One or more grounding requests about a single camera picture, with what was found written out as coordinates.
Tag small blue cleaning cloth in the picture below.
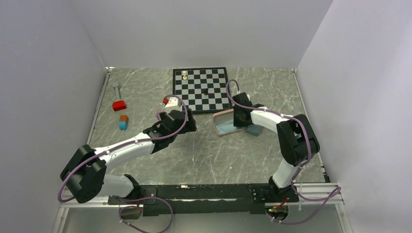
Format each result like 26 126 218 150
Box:
215 121 237 135

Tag pink glasses case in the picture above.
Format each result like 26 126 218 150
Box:
212 109 246 136

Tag grey glasses case green lining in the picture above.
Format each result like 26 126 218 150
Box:
245 125 263 136

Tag pink transparent sunglasses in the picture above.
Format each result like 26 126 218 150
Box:
155 111 167 120

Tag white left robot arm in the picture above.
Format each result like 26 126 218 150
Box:
60 109 197 204

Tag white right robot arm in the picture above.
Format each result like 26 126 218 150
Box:
231 92 320 202

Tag black and white chessboard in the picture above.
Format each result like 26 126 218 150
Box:
172 67 232 114

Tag orange and blue toy block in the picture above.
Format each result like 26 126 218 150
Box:
119 115 129 131

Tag grey toy hammer red head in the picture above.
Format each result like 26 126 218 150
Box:
112 82 127 112

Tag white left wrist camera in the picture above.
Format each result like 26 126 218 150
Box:
162 97 182 113

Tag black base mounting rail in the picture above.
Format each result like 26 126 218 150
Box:
108 183 299 216

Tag aluminium frame rail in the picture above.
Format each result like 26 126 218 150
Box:
294 183 339 204

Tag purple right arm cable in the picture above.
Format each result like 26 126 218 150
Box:
225 79 342 225

